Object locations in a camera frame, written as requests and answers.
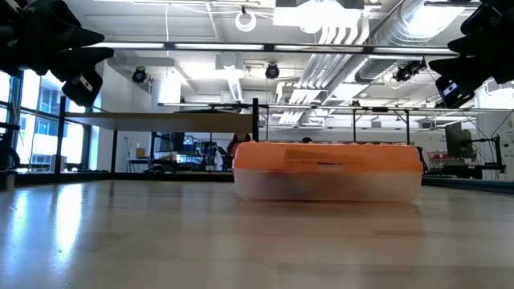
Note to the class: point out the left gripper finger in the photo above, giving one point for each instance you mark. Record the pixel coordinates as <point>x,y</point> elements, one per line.
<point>78,37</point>
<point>80,64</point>

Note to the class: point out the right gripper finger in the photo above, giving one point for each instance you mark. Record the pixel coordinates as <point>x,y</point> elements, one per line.
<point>462,70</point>
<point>482,22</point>

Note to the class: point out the clear pencil box orange lid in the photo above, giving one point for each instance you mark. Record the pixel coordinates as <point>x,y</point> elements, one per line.
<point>321,160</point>

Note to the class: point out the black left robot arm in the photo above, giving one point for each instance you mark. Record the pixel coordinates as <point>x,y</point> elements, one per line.
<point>6,144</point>

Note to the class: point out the black ceiling spotlight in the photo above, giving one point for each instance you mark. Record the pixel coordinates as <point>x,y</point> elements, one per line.
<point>405,72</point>
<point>139,75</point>
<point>272,71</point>

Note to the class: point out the black monitor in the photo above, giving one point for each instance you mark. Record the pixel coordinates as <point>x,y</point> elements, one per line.
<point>458,140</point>

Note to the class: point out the person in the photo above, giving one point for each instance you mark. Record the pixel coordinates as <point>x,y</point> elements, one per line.
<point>307,140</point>
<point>239,146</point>

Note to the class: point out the silver ventilation duct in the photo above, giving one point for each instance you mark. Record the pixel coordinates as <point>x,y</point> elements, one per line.
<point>385,60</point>

